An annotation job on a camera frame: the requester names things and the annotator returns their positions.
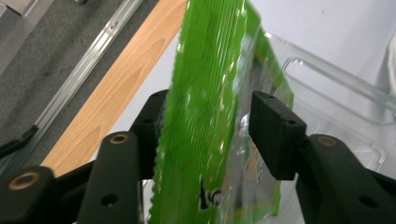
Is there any clear plastic box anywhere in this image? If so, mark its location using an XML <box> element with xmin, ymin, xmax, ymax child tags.
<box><xmin>141</xmin><ymin>31</ymin><xmax>396</xmax><ymax>224</ymax></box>

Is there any cream patterned canvas tote bag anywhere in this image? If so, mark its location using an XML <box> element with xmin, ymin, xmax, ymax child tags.
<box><xmin>375</xmin><ymin>27</ymin><xmax>396</xmax><ymax>102</ymax></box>

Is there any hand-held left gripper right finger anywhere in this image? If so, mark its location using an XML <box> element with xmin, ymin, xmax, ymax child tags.
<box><xmin>247</xmin><ymin>91</ymin><xmax>396</xmax><ymax>224</ymax></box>

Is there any aluminium rail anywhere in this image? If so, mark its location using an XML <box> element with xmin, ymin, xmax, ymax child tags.
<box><xmin>0</xmin><ymin>0</ymin><xmax>145</xmax><ymax>176</ymax></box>

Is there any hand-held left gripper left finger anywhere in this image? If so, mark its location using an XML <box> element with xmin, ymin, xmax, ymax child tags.
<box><xmin>77</xmin><ymin>89</ymin><xmax>170</xmax><ymax>224</ymax></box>

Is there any green snack packet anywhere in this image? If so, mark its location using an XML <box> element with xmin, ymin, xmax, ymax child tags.
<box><xmin>148</xmin><ymin>0</ymin><xmax>295</xmax><ymax>224</ymax></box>

